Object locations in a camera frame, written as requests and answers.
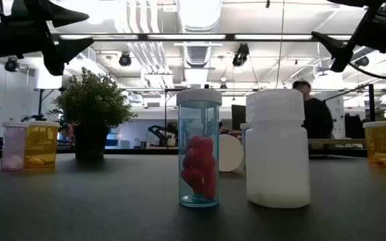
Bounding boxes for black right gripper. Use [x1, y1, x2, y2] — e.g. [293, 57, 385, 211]
[312, 0, 386, 73]

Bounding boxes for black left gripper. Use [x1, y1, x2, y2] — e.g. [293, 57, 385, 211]
[10, 0, 95, 76]

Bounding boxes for pink pill bottle white cap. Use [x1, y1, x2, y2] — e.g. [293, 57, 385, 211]
[1, 120, 29, 172]

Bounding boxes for tall blue bottle red pills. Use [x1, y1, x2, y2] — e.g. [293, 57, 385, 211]
[176, 88, 223, 208]

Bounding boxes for large white opaque bottle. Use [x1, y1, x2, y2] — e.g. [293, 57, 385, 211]
[245, 88, 312, 210]

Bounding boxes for black ceiling track light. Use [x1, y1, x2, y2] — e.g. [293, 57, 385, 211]
[118, 52, 133, 67]
[232, 42, 250, 68]
[4, 57, 19, 73]
[354, 56, 371, 68]

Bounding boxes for green plant in black pot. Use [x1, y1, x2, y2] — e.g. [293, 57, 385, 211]
[47, 66, 139, 161]

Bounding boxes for white pillar with signs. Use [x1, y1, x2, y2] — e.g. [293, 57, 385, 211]
[326, 92, 345, 139]

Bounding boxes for person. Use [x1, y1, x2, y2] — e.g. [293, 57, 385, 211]
[292, 80, 334, 140]

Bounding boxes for black computer monitor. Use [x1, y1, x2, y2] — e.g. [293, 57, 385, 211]
[231, 104, 247, 131]

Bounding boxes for black table mat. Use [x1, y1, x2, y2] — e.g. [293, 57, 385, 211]
[0, 152, 386, 241]

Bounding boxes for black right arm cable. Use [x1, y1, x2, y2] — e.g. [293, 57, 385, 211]
[348, 62, 386, 80]

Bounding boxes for hanging black ceiling cable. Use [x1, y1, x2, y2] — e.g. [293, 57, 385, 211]
[275, 0, 286, 90]

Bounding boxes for silver ceiling air duct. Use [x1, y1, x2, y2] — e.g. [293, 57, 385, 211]
[176, 0, 224, 68]

